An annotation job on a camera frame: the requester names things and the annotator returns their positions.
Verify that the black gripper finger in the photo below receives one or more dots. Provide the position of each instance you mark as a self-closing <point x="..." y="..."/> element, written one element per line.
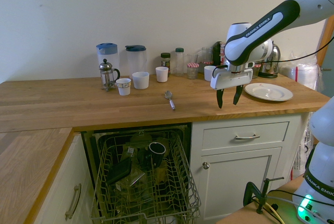
<point x="238" y="94"/>
<point x="220" y="98"/>

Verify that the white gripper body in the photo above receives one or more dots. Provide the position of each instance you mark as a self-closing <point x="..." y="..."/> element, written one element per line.
<point x="232" y="79"/>

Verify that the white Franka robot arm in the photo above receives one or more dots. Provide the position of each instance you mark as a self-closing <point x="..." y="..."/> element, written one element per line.
<point x="261" y="30"/>

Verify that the dishwasher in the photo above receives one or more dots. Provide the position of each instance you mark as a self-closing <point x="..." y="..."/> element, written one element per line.
<point x="88" y="143"/>

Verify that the plain white cup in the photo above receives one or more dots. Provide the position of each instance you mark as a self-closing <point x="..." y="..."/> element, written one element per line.
<point x="208" y="73"/>

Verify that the glass jar red checked lid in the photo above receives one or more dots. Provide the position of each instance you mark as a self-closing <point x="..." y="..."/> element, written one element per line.
<point x="192" y="72"/>
<point x="257" y="72"/>

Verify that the white plate gold rim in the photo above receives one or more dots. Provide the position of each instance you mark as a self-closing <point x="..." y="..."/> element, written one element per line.
<point x="268" y="92"/>

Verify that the clear drinking glass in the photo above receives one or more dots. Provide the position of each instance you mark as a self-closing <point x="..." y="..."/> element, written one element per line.
<point x="207" y="55"/>
<point x="192" y="58"/>

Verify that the stainless steel electric kettle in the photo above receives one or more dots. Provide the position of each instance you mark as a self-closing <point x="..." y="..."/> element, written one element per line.
<point x="272" y="62"/>

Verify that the clear bottle green lid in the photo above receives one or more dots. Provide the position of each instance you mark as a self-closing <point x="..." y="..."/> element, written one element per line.
<point x="179" y="63"/>

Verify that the white ribbed cup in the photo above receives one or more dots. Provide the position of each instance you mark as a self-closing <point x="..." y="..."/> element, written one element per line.
<point x="162" y="75"/>

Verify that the dark spice jar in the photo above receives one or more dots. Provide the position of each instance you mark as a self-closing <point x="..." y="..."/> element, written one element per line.
<point x="165" y="62"/>

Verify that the round metal cabinet knob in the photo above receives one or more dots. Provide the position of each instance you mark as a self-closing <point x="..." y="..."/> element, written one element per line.
<point x="206" y="165"/>

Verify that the large white mug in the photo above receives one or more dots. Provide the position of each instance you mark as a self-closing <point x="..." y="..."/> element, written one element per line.
<point x="141" y="81"/>

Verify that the white kitchen cabinet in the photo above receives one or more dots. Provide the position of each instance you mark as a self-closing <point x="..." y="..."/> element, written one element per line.
<point x="65" y="171"/>
<point x="235" y="182"/>

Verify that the black mug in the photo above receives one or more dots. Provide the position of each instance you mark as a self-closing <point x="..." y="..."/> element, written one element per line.
<point x="156" y="156"/>

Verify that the clear pitcher dark teal lid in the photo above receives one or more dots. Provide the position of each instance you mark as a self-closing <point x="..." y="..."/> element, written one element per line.
<point x="135" y="59"/>

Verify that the black table clamp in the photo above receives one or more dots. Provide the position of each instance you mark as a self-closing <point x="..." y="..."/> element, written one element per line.
<point x="249" y="190"/>

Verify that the small patterned white cup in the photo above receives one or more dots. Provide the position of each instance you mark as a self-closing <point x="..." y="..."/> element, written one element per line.
<point x="123" y="88"/>

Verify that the glass french press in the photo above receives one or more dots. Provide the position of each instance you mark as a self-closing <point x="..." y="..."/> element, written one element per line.
<point x="107" y="73"/>

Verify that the clear pitcher light blue lid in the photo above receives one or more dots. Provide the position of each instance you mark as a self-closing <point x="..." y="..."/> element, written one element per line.
<point x="107" y="54"/>

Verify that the black plastic container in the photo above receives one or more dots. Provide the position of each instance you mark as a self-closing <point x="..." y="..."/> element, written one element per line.
<point x="118" y="170"/>

